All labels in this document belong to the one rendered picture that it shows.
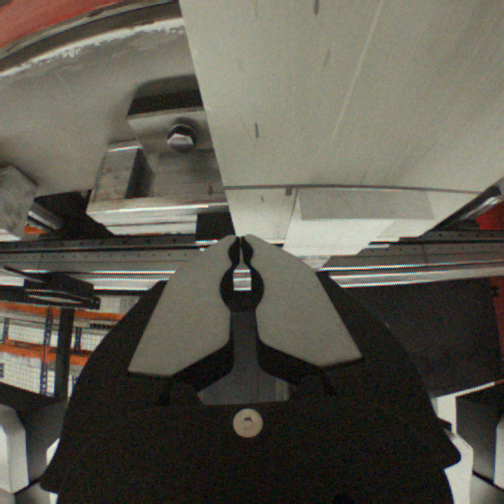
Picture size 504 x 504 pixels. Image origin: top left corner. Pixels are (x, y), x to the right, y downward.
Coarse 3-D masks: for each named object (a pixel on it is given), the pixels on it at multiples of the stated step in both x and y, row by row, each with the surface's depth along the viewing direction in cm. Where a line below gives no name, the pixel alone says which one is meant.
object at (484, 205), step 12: (492, 192) 37; (468, 204) 45; (480, 204) 41; (492, 204) 41; (456, 216) 49; (468, 216) 45; (432, 228) 58; (444, 228) 53; (456, 228) 48; (468, 228) 48
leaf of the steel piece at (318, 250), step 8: (288, 248) 23; (296, 248) 23; (304, 248) 23; (312, 248) 23; (320, 248) 23; (328, 248) 23; (336, 248) 23; (344, 248) 24; (352, 248) 24; (360, 248) 24
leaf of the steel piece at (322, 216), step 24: (312, 192) 13; (336, 192) 13; (360, 192) 13; (384, 192) 13; (408, 192) 13; (312, 216) 13; (336, 216) 13; (360, 216) 13; (384, 216) 13; (408, 216) 13; (432, 216) 13; (288, 240) 21; (312, 240) 21; (336, 240) 21; (360, 240) 21
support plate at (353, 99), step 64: (192, 0) 5; (256, 0) 5; (320, 0) 5; (384, 0) 4; (448, 0) 4; (256, 64) 7; (320, 64) 7; (384, 64) 6; (448, 64) 6; (256, 128) 9; (320, 128) 9; (384, 128) 9; (448, 128) 9; (256, 192) 14
